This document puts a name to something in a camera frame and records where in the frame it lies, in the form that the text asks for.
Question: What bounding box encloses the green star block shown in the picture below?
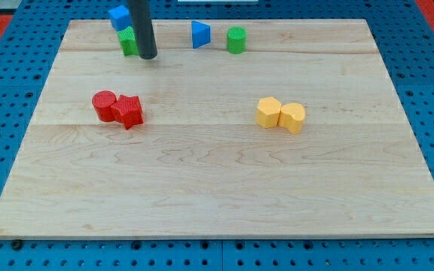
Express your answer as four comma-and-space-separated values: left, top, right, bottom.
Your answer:
117, 26, 139, 56

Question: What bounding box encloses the red star block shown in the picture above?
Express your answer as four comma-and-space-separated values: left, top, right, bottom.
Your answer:
110, 95, 144, 129

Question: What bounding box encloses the light wooden board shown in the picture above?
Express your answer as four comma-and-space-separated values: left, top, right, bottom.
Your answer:
0, 19, 434, 240

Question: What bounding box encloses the yellow hexagon block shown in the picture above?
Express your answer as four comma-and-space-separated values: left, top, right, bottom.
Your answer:
255, 96, 282, 128

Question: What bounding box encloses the yellow heart block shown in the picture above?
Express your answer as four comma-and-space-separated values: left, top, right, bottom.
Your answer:
278, 103, 306, 134

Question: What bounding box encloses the green cylinder block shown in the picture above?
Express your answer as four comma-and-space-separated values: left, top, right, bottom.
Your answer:
227, 26, 247, 54

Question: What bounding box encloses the blue triangle block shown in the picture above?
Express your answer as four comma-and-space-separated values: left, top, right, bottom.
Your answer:
191, 20, 211, 49

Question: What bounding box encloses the red cylinder block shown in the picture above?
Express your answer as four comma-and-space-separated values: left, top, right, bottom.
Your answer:
91, 90, 117, 122

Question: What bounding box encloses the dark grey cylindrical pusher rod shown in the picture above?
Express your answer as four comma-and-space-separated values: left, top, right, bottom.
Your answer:
127, 0, 157, 59

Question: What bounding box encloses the blue cube block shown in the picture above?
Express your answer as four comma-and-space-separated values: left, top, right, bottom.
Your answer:
108, 5, 132, 32

